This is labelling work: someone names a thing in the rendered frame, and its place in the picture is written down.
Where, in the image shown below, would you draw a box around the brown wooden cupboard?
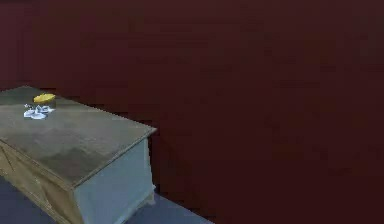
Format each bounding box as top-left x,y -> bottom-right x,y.
0,85 -> 158,224

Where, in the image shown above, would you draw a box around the yellow lidded jar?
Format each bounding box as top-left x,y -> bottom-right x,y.
33,93 -> 57,111

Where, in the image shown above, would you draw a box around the pale blue crumpled object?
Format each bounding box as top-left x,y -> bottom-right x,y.
22,103 -> 55,121

